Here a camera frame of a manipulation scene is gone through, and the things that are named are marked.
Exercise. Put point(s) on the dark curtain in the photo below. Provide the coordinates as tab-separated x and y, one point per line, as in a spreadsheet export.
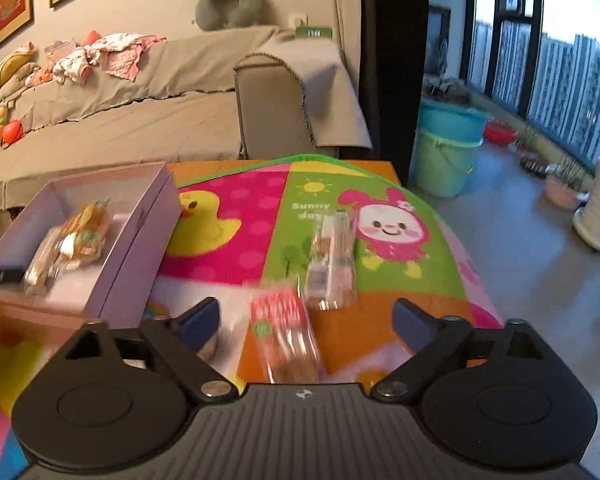
395	60

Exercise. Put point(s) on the pink flower pot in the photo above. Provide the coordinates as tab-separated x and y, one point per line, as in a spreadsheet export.
562	195

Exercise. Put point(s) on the green plastic bucket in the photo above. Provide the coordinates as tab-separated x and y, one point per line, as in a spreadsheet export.
445	167

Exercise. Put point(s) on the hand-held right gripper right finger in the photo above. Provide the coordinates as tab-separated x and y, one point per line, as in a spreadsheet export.
410	325

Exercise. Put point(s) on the pink cardboard box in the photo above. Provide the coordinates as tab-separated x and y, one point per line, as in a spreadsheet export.
130	240

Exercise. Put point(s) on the small bread packet yellow label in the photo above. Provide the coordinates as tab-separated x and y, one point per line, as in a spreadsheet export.
87	232

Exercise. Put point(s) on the pile of pink baby clothes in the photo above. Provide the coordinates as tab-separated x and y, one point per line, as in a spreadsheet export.
120	57

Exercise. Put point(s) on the beige sofa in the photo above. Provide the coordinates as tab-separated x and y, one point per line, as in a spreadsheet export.
270	110

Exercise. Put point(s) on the small red-orange item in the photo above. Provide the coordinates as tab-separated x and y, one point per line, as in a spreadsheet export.
92	38

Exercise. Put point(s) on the red snack packet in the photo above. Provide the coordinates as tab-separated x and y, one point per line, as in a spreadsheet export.
282	330

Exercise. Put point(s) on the grey-beige sofa cover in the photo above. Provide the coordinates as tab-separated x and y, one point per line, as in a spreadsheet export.
130	120

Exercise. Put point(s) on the yellow pink folded blanket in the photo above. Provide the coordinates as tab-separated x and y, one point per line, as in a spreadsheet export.
10	70

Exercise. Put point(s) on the white wall socket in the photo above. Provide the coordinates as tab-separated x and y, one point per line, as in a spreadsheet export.
298	20

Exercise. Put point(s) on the red plastic basin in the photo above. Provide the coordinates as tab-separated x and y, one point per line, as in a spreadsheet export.
500	134

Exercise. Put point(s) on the grey neck pillow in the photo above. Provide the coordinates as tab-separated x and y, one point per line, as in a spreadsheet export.
210	10

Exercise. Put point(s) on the colourful cartoon play mat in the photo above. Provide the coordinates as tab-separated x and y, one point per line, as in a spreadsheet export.
260	220

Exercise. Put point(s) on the green tissue box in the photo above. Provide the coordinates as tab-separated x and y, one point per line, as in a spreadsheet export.
314	33

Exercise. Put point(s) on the orange toy ball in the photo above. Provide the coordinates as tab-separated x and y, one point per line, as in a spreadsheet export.
13	131

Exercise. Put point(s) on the clear plastic snack packet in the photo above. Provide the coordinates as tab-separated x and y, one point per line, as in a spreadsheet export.
42	267
330	260

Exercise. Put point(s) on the black window frame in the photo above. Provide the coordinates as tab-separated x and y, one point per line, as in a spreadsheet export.
532	35

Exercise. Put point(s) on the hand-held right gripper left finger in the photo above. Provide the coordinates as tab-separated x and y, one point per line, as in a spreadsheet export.
202	322

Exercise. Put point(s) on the blue plastic tub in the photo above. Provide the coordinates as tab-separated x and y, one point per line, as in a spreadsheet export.
452	120

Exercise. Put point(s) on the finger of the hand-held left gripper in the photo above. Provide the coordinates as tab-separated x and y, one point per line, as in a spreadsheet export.
0	276

